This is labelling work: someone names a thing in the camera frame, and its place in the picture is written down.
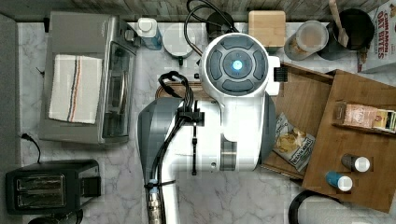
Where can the wooden drawer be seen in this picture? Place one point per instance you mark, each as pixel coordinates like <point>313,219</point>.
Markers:
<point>302,99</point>

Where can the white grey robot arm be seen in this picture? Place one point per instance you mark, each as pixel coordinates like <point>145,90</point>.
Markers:
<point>230,131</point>

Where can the wooden serving tray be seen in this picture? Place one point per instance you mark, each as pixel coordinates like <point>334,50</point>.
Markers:
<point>198,92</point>

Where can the white round lidded container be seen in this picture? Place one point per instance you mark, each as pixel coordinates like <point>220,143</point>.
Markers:
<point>175,43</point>

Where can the dark grey cup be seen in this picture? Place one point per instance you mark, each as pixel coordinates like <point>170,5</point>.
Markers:
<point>217,25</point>

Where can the white-capped clear bottle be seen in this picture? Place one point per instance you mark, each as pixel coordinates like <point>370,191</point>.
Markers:
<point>148,30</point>

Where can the chips snack bag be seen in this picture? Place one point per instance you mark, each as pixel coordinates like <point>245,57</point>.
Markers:
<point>292,144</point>

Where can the teal box with bamboo lid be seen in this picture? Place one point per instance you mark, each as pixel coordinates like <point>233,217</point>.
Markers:
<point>268,27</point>

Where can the striped white dish towel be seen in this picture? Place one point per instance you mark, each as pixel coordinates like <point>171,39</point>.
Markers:
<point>75,88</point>

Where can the glass jar with white lid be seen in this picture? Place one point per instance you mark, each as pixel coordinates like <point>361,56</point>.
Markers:
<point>310,37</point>

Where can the silver toaster oven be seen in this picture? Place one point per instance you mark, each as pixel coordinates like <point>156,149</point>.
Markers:
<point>102,36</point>

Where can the black two-slot toaster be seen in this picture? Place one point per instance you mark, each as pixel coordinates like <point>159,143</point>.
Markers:
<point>52,187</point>

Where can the wooden spatula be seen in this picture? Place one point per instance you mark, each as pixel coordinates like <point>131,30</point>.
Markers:
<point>342,34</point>

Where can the blue white-capped spice bottle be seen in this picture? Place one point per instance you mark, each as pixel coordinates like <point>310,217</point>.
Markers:
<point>341,182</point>

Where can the grey white-capped spice bottle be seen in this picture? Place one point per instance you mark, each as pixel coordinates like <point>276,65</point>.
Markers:
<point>356,163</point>

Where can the black utensil holder pot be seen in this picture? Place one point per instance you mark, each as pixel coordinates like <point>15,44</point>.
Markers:
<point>359,28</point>

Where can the assorted tea bag boxes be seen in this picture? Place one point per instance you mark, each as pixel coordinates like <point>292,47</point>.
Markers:
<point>365,118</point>

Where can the black round object bottom edge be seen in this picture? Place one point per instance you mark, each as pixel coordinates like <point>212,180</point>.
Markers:
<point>74,217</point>

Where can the cinnamon oat bites cereal box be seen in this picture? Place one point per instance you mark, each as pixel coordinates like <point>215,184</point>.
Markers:
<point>381,53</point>

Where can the wooden cabinet shelf unit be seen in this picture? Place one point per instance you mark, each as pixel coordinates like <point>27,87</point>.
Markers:
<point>375,188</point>

